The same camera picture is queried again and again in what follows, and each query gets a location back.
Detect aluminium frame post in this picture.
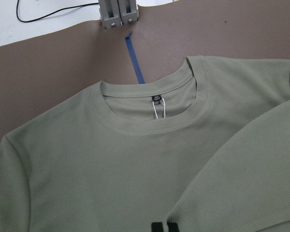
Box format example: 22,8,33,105
98,0,139,29

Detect black cable on table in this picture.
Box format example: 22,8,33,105
16,0,100,23

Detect sage green long-sleeve shirt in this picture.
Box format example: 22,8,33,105
0,56,290,232

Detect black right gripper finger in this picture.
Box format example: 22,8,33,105
150,214,179,232

